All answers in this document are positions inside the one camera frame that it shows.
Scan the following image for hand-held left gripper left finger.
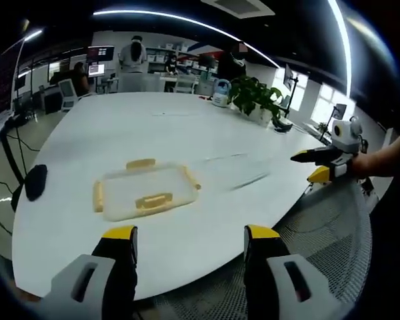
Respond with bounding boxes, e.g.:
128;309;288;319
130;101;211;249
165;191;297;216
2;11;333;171
41;225;139;320

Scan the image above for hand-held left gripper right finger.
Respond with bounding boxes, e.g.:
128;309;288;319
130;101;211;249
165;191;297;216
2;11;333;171
243;224;341;320

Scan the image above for clear container lid yellow latches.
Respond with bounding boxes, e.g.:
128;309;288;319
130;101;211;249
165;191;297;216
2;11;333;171
92;157;203;223

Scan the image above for small white black device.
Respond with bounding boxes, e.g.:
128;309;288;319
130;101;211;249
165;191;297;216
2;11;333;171
272;115;293;135

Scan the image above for grey mesh chair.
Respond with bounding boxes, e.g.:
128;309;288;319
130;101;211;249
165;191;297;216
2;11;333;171
138;178;376;320

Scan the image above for black monitor stand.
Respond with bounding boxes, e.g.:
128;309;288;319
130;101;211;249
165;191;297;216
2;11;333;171
282;63;303;118

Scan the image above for green potted plant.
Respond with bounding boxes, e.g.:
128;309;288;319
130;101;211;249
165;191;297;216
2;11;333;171
227;75;285;128

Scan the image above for curved ceiling light strip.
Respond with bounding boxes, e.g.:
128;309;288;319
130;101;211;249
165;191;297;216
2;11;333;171
326;0;353;96
92;9;279;69

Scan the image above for black pouch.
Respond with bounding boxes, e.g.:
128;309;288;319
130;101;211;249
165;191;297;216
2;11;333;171
24;163;49;202

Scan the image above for white blue kettle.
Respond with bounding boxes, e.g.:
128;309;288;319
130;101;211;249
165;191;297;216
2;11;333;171
211;78;233;108

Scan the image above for black table leg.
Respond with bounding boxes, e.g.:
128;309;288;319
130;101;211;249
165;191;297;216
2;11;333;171
0;131;26;189

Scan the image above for white storage shelf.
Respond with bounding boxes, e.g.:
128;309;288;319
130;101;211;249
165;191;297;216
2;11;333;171
145;42;201;75

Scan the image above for white office chair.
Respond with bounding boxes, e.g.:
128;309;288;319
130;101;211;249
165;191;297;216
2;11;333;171
57;79;80;113

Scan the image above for desk monitor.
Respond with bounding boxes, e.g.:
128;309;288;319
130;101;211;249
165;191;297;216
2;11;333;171
87;63;106;78

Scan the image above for wall screen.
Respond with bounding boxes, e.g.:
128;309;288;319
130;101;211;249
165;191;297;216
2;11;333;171
87;45;115;65

